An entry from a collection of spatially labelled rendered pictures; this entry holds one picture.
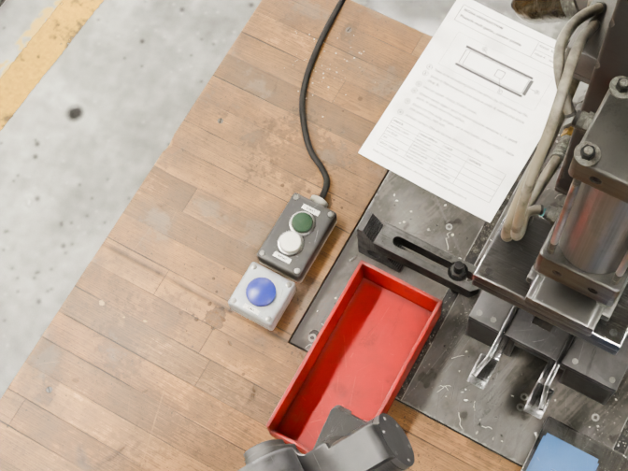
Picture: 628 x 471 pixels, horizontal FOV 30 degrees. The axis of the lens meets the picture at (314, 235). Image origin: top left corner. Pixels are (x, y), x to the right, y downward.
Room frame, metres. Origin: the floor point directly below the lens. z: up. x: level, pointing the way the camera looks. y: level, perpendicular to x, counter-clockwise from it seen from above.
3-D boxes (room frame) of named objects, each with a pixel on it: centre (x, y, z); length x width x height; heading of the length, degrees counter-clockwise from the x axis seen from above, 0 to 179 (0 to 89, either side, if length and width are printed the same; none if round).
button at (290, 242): (0.56, 0.03, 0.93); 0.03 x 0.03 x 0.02
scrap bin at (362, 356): (0.37, -0.02, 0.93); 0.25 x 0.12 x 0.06; 141
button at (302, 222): (0.58, 0.01, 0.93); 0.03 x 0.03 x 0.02
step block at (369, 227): (0.53, -0.09, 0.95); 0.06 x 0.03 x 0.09; 51
